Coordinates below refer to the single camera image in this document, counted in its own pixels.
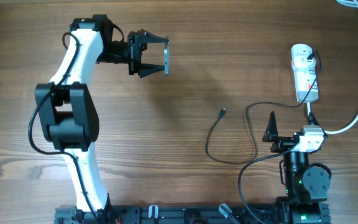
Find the white charger plug adapter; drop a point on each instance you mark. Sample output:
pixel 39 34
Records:
pixel 301 62

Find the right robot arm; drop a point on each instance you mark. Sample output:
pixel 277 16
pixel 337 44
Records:
pixel 306 183

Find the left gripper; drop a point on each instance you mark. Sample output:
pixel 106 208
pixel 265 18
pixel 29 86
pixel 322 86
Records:
pixel 142 38

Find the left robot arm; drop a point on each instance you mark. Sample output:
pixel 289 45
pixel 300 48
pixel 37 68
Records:
pixel 68 116

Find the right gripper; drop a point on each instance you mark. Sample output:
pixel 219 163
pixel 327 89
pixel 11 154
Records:
pixel 272 135

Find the white power strip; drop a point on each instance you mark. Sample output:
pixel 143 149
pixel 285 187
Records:
pixel 306 88

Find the Galaxy S25 smartphone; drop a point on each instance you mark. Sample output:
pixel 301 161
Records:
pixel 166 56

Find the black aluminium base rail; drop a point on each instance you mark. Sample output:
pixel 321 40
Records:
pixel 258 213

